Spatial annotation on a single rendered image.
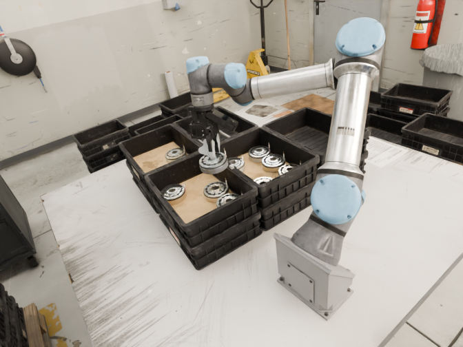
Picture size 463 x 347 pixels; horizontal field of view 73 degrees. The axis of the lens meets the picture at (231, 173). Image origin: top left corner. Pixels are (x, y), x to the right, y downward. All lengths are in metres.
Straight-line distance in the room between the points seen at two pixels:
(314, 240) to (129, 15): 3.91
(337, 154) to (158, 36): 3.96
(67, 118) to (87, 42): 0.94
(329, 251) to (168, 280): 0.58
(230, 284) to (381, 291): 0.48
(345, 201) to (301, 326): 0.42
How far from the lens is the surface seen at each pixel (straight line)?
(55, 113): 4.37
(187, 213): 1.23
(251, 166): 1.42
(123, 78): 4.47
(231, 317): 1.07
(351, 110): 0.87
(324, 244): 0.94
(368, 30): 0.94
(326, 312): 1.05
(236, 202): 1.08
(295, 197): 1.27
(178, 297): 1.15
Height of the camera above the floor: 1.60
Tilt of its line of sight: 34 degrees down
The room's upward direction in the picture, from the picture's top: 10 degrees counter-clockwise
